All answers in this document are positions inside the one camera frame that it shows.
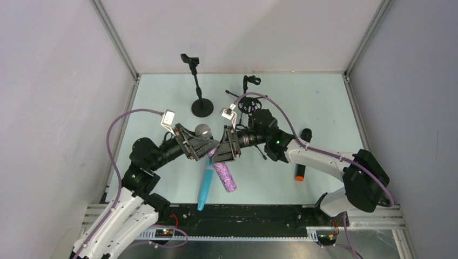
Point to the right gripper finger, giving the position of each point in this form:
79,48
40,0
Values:
223,154
227,138

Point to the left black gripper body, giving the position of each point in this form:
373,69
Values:
184,142

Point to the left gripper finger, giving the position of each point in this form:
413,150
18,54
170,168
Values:
200,147
188,134

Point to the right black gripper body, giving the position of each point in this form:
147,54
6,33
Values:
232,142

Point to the purple glitter microphone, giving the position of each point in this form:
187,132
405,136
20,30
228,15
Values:
222,170

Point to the blue microphone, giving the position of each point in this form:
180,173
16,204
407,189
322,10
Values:
205,185

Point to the tripod shock mount stand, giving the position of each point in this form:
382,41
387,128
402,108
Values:
247,105

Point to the black microphone orange end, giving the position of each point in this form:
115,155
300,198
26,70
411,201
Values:
306,135

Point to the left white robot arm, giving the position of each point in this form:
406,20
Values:
136,207

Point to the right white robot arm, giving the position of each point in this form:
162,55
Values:
364,180

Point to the round base microphone stand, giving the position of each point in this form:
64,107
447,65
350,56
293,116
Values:
202,107

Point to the small tripod clip stand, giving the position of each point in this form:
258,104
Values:
250,80

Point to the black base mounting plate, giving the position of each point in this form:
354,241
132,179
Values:
247,220

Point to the left electronics board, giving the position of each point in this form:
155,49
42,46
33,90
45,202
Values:
164,233

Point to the electronics board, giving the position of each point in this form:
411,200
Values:
325,240
164,233

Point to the right electronics board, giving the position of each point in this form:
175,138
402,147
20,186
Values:
325,240

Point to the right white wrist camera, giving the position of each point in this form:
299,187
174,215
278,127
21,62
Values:
230,114

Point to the grey slotted cable duct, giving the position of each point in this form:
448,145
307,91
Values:
151,235

